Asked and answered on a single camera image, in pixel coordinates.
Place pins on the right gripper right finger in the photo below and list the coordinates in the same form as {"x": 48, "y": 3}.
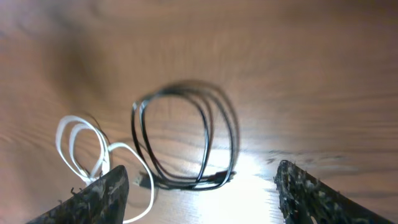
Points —
{"x": 305, "y": 199}

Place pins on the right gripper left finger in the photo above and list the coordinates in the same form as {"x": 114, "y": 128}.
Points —
{"x": 103, "y": 201}

